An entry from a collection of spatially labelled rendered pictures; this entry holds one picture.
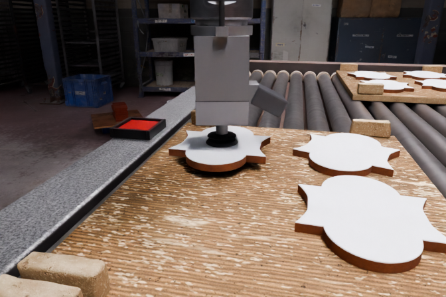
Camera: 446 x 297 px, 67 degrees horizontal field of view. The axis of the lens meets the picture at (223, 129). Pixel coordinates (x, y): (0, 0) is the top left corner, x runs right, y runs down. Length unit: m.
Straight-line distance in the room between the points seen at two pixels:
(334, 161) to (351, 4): 4.86
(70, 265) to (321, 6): 4.88
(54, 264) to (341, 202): 0.25
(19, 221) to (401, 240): 0.36
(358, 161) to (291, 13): 4.55
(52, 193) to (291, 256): 0.30
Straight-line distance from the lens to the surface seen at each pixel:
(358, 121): 0.57
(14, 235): 0.40
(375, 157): 0.47
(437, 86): 1.04
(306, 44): 5.00
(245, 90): 0.39
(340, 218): 0.33
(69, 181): 0.48
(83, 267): 0.25
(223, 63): 0.39
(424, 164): 0.57
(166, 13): 5.08
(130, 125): 0.64
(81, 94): 4.73
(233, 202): 0.35
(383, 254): 0.30
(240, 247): 0.29
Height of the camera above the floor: 1.12
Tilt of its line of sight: 18 degrees down
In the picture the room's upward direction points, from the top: straight up
